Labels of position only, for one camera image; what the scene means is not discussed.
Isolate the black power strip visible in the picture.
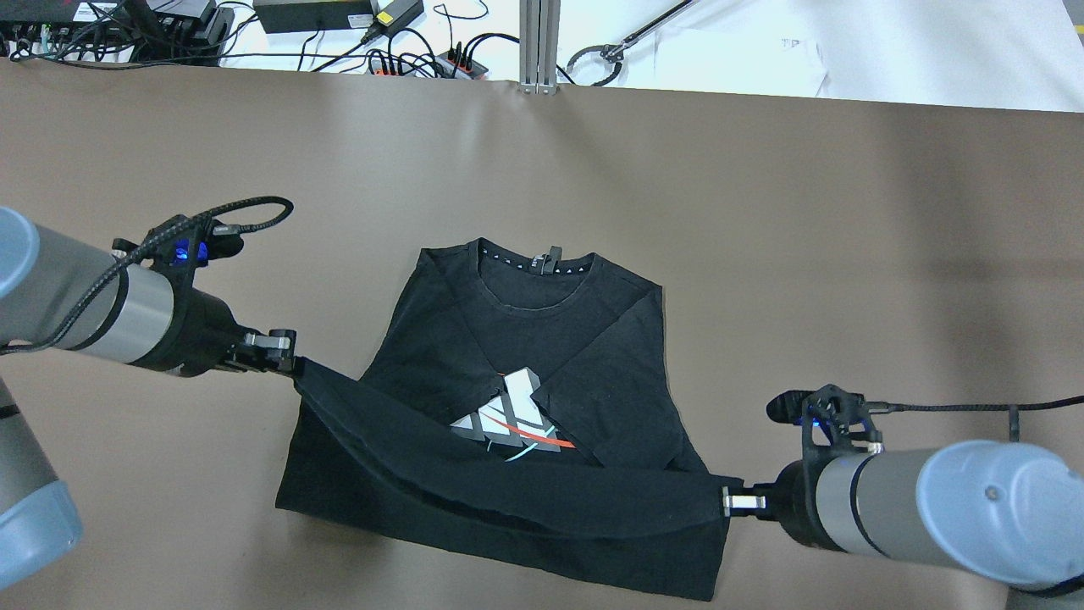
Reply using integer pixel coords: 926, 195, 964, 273
434, 47, 490, 80

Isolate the long grabber tool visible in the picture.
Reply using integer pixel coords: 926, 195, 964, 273
558, 1, 700, 86

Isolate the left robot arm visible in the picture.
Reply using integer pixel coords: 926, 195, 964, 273
1, 196, 296, 587

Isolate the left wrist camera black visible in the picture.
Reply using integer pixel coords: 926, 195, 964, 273
139, 219, 244, 271

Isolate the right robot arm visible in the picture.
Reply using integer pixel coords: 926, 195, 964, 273
722, 440, 1083, 600

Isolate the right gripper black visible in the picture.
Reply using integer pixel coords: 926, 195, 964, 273
722, 460, 827, 551

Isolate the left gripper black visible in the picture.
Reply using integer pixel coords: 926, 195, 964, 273
132, 289, 297, 378

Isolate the aluminium frame cage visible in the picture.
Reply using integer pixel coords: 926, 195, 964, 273
518, 0, 562, 94

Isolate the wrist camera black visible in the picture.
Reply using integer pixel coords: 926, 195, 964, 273
139, 219, 244, 271
766, 385, 883, 458

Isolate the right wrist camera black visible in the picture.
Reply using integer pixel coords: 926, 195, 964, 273
766, 385, 883, 458

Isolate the black graphic t-shirt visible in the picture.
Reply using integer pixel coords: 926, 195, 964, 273
276, 238, 738, 602

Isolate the black power adapter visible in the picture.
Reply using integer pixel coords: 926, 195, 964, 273
251, 1, 377, 34

